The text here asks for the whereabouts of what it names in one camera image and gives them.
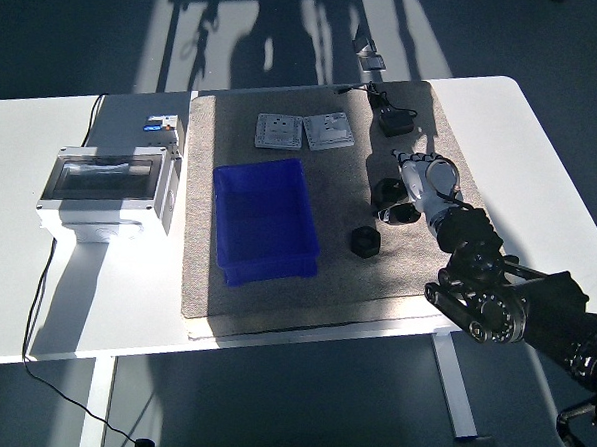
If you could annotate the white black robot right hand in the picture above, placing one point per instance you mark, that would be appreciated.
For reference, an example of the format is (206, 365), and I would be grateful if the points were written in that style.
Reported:
(423, 182)

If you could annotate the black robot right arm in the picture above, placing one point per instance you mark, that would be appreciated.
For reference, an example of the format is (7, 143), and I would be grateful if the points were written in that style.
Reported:
(534, 306)

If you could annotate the blue plastic box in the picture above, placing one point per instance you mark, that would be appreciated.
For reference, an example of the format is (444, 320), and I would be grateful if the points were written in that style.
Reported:
(264, 216)

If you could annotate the white socket plate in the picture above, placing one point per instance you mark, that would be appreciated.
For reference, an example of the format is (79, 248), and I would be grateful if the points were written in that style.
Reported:
(278, 131)
(328, 131)

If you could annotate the grey-brown mat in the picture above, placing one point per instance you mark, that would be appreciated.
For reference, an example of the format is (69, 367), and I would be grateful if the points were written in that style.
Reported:
(335, 285)

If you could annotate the small grey floor object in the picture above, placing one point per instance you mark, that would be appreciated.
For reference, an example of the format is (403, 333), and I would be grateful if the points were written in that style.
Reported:
(369, 57)

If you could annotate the white table leg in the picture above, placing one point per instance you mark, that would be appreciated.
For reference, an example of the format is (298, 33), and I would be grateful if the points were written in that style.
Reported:
(457, 392)
(96, 408)

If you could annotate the white blue circuit breaker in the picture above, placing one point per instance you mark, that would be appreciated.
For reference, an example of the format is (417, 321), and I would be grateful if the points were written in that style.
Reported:
(161, 126)

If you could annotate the white electrical enclosure box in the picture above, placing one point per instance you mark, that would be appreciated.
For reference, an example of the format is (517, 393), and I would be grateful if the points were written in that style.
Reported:
(105, 183)

